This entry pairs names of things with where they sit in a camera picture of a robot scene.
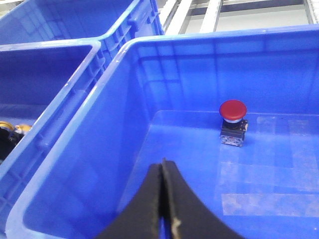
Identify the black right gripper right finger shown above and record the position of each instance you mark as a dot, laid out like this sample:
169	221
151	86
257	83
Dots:
186	217

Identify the far left blue crate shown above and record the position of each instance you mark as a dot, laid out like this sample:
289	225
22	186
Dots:
110	21

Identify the blue plastic crate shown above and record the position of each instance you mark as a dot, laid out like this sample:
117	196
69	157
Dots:
42	85
159	99

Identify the left blue plastic crate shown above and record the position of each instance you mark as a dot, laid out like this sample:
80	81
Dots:
42	85

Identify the right blue plastic crate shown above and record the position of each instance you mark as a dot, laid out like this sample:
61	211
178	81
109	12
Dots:
159	99

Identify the red mushroom push button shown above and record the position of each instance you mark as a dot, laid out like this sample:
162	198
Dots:
234	126

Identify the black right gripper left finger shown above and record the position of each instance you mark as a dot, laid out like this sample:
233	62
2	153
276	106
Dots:
140	219

